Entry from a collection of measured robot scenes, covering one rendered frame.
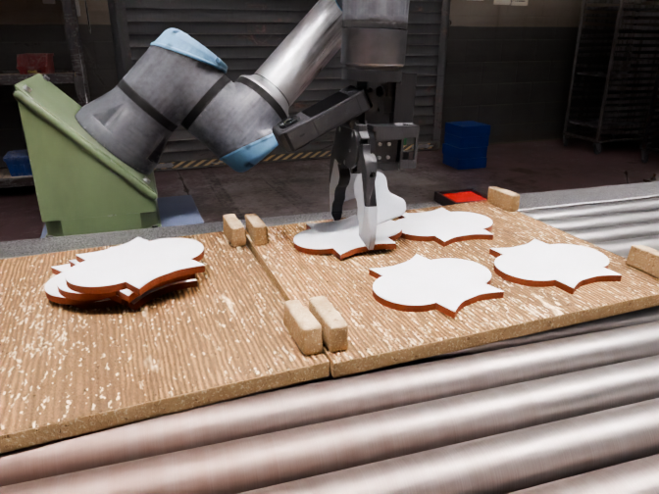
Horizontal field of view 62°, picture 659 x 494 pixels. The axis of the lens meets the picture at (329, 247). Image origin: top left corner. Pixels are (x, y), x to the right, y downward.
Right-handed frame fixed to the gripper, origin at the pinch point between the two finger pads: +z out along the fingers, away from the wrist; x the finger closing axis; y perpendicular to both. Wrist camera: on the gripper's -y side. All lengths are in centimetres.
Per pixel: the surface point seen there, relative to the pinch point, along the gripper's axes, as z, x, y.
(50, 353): 3.0, -15.7, -33.5
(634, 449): 4.6, -39.4, 6.6
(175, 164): 83, 456, 20
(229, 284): 2.2, -7.6, -16.8
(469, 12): -63, 455, 320
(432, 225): 0.0, -0.7, 12.2
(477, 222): -0.3, -1.5, 18.8
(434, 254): 1.1, -7.9, 8.3
